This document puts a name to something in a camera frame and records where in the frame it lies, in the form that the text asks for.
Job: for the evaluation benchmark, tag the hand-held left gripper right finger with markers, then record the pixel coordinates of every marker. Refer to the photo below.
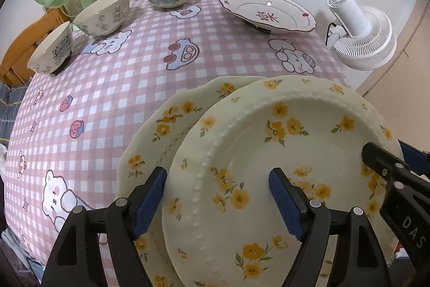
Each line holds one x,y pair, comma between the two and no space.
285,203

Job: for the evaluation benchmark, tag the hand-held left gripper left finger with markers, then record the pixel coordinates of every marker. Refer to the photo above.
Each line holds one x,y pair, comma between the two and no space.
151,203

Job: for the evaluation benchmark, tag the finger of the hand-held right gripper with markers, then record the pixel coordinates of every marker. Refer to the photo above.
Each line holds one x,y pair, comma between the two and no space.
418,159
379,157

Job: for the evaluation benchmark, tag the scalloped yellow flower plate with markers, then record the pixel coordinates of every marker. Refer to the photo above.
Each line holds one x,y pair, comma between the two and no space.
151,142

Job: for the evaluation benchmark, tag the beaded yellow flower plate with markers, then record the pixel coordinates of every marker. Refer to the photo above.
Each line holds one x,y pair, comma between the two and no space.
255,145

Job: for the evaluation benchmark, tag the small printed ceramic bowl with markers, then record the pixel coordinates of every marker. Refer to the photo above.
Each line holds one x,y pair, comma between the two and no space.
50,50

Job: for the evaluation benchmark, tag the flower sketch ceramic bowl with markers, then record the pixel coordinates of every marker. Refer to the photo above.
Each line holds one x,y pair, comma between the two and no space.
100,16

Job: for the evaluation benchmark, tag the white plate red pattern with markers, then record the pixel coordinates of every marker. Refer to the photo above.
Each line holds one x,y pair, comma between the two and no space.
255,6

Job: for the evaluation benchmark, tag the white desk fan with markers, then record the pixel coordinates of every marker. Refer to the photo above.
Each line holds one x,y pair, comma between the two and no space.
362,38

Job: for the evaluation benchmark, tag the grey plaid pillow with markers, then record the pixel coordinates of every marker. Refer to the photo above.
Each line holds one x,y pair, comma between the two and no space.
11,108

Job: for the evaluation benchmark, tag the wooden headboard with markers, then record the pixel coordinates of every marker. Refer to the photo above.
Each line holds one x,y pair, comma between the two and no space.
23,41

